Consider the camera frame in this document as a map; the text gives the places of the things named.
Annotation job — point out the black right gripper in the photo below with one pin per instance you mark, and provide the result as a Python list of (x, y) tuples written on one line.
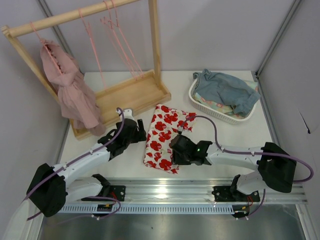
[(175, 149)]

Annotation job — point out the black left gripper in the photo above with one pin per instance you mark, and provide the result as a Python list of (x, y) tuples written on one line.
[(140, 128)]

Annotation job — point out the red poppy print skirt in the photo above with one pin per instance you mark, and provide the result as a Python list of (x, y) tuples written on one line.
[(163, 128)]

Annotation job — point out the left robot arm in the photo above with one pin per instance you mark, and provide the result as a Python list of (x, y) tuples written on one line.
[(53, 186)]

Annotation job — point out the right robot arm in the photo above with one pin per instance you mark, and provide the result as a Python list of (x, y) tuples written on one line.
[(271, 167)]

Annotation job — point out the pink dress on hanger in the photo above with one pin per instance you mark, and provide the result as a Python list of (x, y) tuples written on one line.
[(77, 100)]

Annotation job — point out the pink hanger holding dress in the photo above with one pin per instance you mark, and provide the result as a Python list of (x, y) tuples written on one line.
[(46, 48)]

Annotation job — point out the white perforated laundry basket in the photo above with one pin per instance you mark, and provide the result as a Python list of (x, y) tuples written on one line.
[(215, 112)]

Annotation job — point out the blue denim garment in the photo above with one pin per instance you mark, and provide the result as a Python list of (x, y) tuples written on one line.
[(225, 93)]

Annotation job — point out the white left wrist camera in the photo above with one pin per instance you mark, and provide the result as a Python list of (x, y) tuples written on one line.
[(128, 113)]

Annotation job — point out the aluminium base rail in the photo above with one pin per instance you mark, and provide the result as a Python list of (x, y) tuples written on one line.
[(183, 191)]

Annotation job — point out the pink wire hanger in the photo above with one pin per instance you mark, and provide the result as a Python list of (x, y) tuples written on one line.
[(88, 29), (104, 22), (122, 45)]

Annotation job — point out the white slotted cable duct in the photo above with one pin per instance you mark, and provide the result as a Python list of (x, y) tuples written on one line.
[(93, 208)]

